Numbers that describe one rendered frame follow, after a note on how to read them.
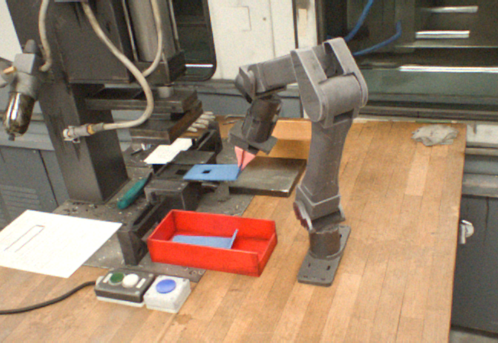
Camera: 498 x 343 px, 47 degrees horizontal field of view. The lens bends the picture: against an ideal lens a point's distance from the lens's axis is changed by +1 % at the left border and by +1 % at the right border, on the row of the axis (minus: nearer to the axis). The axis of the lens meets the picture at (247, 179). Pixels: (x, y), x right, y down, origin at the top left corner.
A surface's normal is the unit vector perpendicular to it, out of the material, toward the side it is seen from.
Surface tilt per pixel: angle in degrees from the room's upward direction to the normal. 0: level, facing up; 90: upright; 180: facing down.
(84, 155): 90
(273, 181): 0
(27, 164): 90
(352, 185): 0
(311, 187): 79
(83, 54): 90
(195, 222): 90
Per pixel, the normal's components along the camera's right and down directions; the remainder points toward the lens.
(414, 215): -0.12, -0.87
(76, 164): -0.35, 0.49
